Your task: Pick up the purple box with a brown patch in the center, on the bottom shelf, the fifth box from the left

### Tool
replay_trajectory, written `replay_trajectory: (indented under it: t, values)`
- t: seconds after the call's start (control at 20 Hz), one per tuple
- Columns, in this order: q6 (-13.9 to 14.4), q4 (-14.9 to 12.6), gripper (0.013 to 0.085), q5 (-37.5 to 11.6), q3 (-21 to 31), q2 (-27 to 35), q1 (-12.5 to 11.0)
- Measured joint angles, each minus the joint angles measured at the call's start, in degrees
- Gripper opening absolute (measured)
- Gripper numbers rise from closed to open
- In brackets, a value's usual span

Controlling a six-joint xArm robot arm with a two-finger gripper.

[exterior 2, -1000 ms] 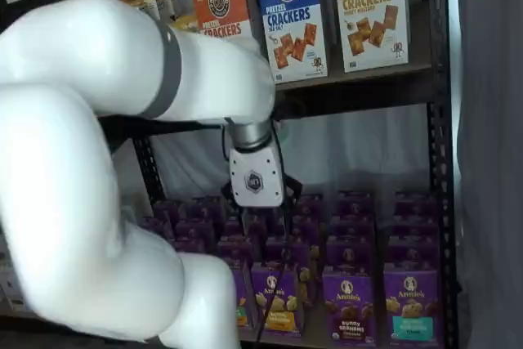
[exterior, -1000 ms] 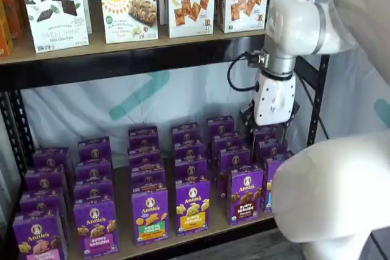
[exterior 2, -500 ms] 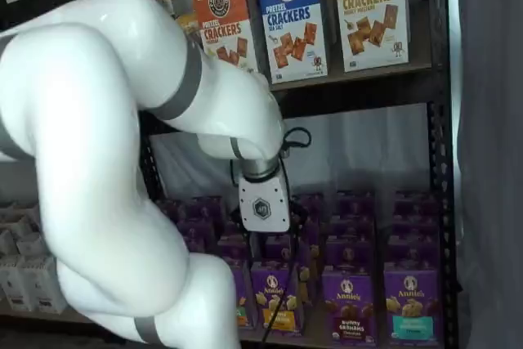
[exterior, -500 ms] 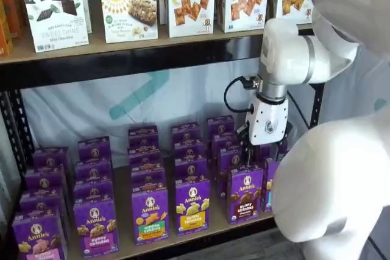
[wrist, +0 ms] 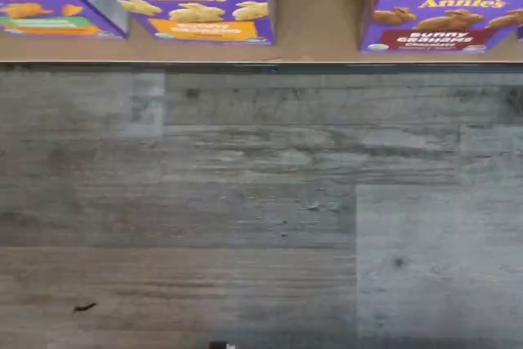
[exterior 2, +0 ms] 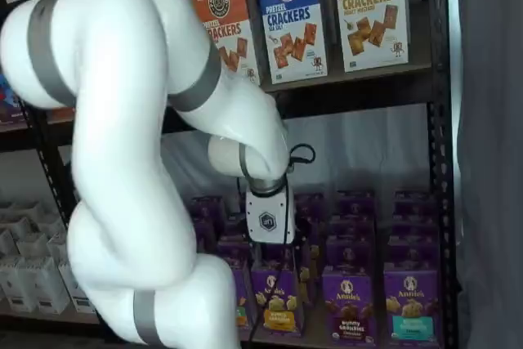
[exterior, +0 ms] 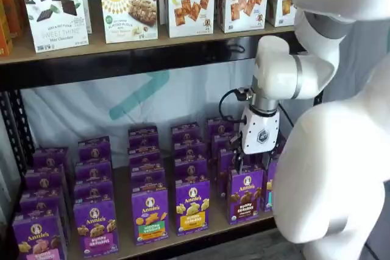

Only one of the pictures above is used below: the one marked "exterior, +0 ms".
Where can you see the purple Annie's box pink label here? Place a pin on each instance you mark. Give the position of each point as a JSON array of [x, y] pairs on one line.
[[39, 199], [50, 158], [39, 235], [44, 179]]

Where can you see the black metal shelf frame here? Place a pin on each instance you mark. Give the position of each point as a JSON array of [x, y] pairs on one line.
[[91, 68]]

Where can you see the wooden shelf board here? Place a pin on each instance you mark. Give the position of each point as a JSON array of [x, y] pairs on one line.
[[125, 226], [97, 47]]

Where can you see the blue sea salt crackers box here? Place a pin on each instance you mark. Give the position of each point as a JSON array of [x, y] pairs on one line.
[[246, 4]]

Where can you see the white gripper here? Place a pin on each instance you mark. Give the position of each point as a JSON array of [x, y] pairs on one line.
[[262, 132]]

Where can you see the purple Annie's box teal label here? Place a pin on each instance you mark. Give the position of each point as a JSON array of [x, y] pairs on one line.
[[269, 193]]

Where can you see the orange snack box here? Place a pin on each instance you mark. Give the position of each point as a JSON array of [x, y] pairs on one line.
[[12, 4], [4, 34]]

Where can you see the purple Annie's box green-orange label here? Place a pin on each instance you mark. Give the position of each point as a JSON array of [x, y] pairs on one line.
[[143, 136], [147, 177], [150, 211], [144, 158]]

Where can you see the white backdrop with teal logo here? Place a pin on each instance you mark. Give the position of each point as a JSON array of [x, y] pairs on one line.
[[91, 104]]

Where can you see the orange cheddar pretzel crackers box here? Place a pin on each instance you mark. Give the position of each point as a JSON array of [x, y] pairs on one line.
[[189, 7]]

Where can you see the light grey curtain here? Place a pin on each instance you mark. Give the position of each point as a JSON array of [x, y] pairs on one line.
[[365, 59]]

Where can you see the purple Annie's box yellow label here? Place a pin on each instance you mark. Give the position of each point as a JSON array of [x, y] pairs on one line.
[[184, 130], [188, 150], [190, 168], [192, 205]]

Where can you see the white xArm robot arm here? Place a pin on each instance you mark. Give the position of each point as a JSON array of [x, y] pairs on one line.
[[320, 165]]

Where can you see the purple Annie's box brown label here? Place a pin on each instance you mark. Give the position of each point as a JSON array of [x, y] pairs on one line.
[[224, 165], [219, 142], [217, 126], [245, 199]]

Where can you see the purple Annie's box violet label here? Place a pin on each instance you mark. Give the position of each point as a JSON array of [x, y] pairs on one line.
[[91, 191], [96, 226], [93, 171], [94, 150]]

